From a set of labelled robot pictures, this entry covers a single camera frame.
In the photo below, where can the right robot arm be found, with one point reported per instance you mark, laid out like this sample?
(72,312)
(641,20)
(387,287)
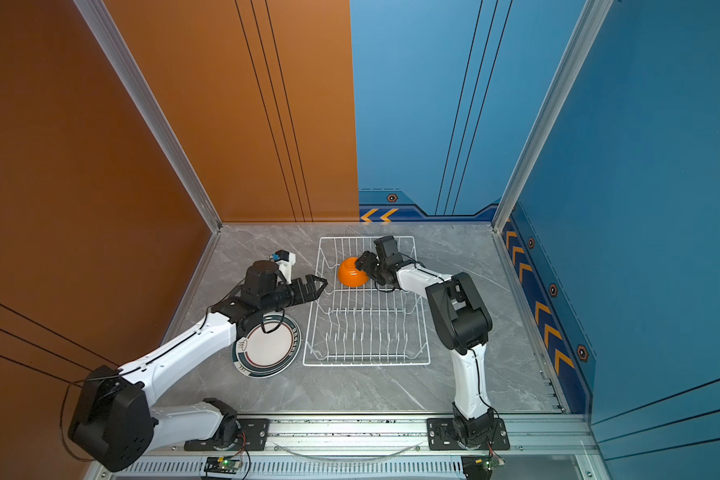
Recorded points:
(462,323)

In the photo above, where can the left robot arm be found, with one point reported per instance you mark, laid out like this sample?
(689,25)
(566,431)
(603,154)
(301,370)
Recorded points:
(116,421)

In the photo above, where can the aluminium front rail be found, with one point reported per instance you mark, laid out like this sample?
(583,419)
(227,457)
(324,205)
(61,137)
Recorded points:
(384,446)

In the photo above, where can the right small circuit board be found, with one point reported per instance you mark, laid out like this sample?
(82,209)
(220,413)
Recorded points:
(480,467)

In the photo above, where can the orange bowl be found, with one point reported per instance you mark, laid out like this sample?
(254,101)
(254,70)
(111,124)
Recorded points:
(350,275)

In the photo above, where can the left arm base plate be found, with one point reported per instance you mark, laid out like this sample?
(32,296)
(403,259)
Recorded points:
(248,434)

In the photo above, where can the white wire dish rack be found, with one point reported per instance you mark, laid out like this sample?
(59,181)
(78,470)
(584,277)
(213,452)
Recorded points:
(362,326)

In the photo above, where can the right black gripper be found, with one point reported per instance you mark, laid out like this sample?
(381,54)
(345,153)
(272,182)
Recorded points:
(366,263)

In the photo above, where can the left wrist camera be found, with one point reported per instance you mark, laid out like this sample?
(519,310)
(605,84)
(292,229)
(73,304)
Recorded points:
(285,261)

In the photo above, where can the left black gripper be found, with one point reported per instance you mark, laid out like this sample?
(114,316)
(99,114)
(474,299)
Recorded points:
(300,287)

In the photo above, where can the green red rimmed plate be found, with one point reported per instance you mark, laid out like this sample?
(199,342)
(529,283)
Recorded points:
(269,348)

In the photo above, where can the green circuit board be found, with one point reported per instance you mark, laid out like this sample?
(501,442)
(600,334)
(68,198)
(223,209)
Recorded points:
(220,466)

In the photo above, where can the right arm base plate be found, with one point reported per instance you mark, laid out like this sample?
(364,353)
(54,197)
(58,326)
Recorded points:
(446,433)

